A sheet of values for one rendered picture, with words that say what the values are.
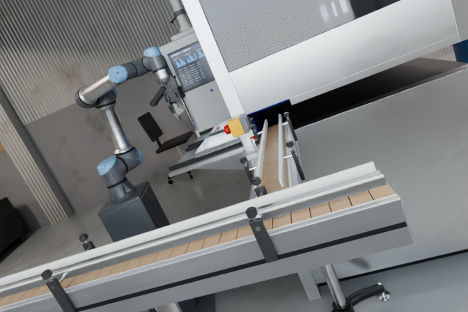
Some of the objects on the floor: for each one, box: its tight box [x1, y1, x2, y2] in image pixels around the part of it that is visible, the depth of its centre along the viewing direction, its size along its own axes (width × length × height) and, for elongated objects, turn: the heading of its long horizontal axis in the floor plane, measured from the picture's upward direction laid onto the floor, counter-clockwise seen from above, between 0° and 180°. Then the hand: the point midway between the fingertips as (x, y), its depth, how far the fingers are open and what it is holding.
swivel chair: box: [137, 112, 194, 185], centre depth 454 cm, size 67×67×105 cm
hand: (178, 118), depth 155 cm, fingers closed
